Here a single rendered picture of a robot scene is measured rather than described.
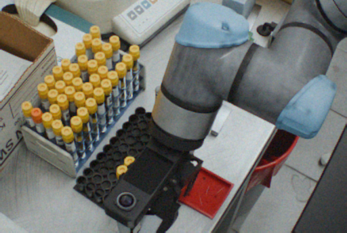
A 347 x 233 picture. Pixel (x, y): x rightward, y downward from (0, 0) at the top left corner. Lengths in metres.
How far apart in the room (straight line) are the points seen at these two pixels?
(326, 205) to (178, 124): 0.29
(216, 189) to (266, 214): 0.97
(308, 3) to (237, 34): 0.12
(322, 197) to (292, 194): 1.07
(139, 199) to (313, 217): 0.28
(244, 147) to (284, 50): 0.33
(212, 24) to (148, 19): 0.43
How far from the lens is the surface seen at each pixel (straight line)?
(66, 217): 0.88
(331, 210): 0.84
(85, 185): 0.87
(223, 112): 0.95
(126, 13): 1.02
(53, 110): 0.84
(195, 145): 0.69
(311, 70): 0.64
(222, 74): 0.62
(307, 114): 0.62
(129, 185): 0.68
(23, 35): 0.93
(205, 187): 0.90
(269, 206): 1.88
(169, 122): 0.67
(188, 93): 0.64
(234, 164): 0.92
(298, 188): 1.93
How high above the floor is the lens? 1.69
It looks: 58 degrees down
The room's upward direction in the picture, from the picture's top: straight up
